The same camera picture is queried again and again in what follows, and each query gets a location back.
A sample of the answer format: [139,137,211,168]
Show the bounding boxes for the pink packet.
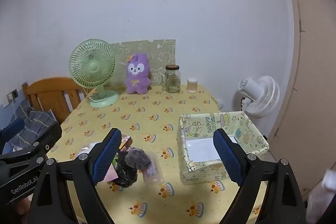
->
[104,164,118,182]

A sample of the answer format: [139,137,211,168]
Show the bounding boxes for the glass jar with dark lid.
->
[165,65,181,93]

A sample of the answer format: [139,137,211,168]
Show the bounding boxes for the white cloth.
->
[306,169,336,224]

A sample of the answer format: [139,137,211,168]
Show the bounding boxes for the beige cartoon printed board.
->
[109,39,176,86]

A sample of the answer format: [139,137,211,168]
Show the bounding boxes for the white floor fan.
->
[238,75,280,119]

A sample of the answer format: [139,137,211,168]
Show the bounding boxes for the beige wooden door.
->
[278,0,336,201]

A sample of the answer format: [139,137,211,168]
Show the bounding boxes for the yellow cake printed tablecloth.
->
[46,85,268,224]

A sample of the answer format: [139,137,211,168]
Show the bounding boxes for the grey cloth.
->
[125,148,151,169]

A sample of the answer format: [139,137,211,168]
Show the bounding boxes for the person's left forearm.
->
[10,199,31,215]

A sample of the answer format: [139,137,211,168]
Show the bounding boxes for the wooden chair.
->
[22,77,82,125]

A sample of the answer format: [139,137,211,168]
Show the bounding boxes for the purple plush toy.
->
[125,53,151,94]

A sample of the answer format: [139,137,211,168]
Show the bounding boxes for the yellow cartoon tissue pack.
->
[119,135,132,151]

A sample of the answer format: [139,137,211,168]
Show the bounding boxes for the green desk fan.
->
[69,39,120,108]

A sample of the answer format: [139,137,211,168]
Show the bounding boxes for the cotton swab container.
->
[187,77,198,93]

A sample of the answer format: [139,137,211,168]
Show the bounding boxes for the blue plaid cloth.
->
[0,101,57,153]

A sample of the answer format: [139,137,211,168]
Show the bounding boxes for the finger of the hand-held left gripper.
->
[0,122,63,170]
[0,119,26,145]

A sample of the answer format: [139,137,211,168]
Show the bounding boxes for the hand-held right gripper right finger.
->
[213,129,307,224]

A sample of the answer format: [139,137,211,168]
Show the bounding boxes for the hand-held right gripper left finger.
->
[28,127,122,224]

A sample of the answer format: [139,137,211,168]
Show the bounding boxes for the clear plastic packet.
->
[143,152,164,184]

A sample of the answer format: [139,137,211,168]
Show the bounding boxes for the black plastic bag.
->
[113,152,138,188]

